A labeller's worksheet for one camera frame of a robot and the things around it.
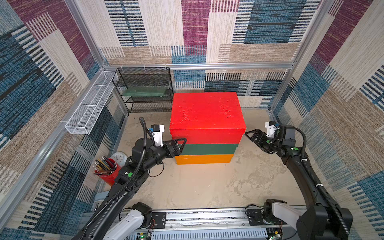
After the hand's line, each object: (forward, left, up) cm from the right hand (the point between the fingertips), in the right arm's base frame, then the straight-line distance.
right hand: (251, 139), depth 80 cm
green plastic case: (+33, +55, +7) cm, 65 cm away
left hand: (-8, +36, +12) cm, 38 cm away
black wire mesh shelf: (+45, +54, +10) cm, 71 cm away
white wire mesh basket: (+15, +98, 0) cm, 99 cm away
